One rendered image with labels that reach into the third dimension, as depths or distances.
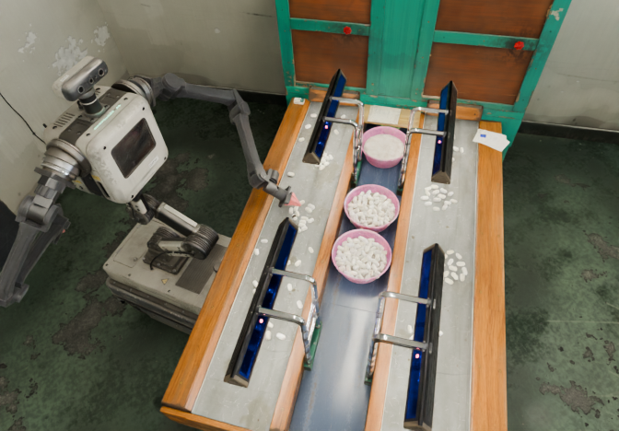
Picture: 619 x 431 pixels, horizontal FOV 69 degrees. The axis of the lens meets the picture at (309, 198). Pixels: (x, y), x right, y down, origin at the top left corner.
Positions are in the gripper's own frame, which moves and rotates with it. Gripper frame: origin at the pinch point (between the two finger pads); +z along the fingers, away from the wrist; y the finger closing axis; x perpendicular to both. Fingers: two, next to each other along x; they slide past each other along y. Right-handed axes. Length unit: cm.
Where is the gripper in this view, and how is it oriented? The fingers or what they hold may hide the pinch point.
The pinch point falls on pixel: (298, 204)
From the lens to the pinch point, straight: 219.0
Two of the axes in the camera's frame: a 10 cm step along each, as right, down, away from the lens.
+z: 8.1, 4.8, 3.3
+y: 2.2, -7.8, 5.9
